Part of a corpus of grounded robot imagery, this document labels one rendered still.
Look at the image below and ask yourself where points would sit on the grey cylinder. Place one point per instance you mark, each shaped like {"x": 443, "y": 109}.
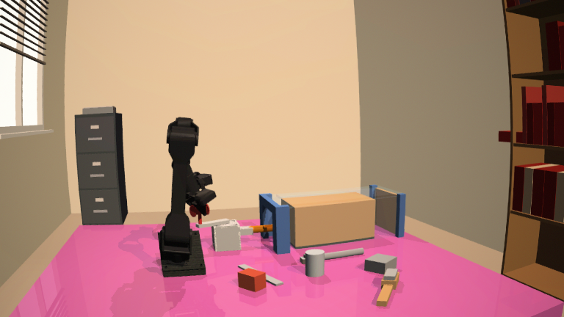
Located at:
{"x": 314, "y": 262}

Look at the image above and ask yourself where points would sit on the beige flat bar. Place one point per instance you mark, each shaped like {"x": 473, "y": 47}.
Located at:
{"x": 269, "y": 279}

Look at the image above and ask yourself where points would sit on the beige cube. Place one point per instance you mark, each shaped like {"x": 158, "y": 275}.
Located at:
{"x": 380, "y": 263}

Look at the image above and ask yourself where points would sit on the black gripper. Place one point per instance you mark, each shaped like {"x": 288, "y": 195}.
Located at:
{"x": 196, "y": 197}

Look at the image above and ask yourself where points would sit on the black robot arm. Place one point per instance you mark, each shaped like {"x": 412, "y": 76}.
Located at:
{"x": 176, "y": 234}

